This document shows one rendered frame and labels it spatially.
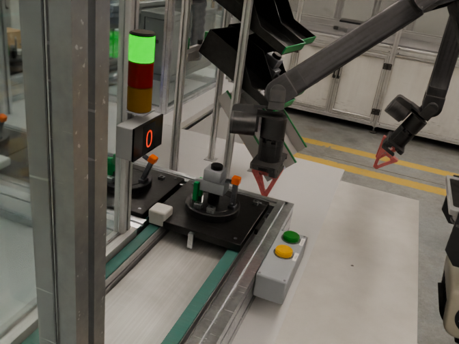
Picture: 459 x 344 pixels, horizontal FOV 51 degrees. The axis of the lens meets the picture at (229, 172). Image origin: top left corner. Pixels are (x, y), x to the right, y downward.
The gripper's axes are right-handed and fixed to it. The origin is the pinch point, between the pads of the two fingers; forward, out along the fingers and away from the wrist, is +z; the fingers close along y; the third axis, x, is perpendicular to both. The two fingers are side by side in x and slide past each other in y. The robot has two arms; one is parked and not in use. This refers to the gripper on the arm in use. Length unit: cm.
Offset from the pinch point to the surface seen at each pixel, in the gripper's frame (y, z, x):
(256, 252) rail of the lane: 10.8, 10.2, 2.3
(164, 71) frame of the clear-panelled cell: -86, -2, -71
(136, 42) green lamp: 20.8, -35.4, -23.4
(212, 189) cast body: 2.2, 1.3, -12.6
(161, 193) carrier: -0.3, 7.5, -27.8
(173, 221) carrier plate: 10.9, 7.7, -19.0
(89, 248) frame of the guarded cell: 82, -37, 9
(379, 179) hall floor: -281, 110, 31
